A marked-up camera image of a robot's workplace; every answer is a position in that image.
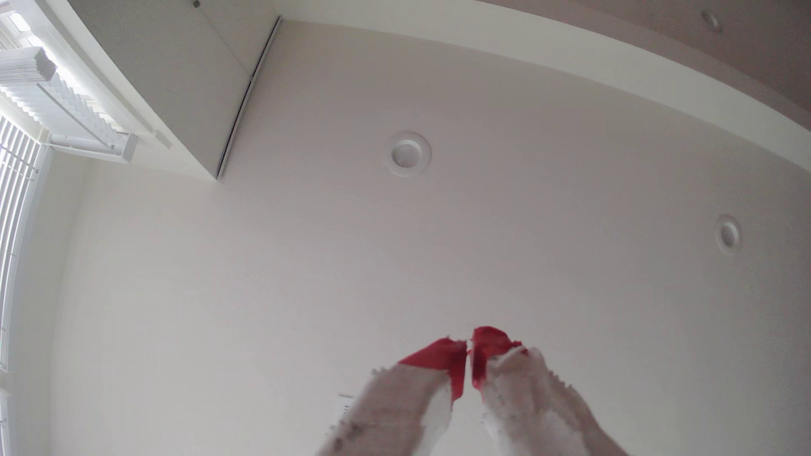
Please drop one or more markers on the grey boxed soffit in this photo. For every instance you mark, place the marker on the grey boxed soffit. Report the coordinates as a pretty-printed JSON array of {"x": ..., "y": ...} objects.
[{"x": 171, "y": 69}]

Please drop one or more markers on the white foam gripper finger with red tip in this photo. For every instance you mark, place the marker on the white foam gripper finger with red tip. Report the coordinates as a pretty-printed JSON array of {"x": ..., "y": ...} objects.
[
  {"x": 405, "y": 405},
  {"x": 532, "y": 405}
]

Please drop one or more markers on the white wall air vent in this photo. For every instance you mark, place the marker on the white wall air vent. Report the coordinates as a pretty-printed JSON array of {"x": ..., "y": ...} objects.
[{"x": 344, "y": 408}]

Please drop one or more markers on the raised white blind stack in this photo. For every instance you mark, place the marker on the raised white blind stack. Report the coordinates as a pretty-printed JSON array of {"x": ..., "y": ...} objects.
[{"x": 63, "y": 107}]

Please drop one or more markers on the short lowered white window blind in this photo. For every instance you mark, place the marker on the short lowered white window blind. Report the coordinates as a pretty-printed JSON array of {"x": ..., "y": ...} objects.
[{"x": 4, "y": 424}]

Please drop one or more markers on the round recessed ceiling light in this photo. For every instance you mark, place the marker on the round recessed ceiling light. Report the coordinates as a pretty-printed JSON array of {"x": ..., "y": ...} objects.
[
  {"x": 711, "y": 20},
  {"x": 409, "y": 154},
  {"x": 728, "y": 234}
]

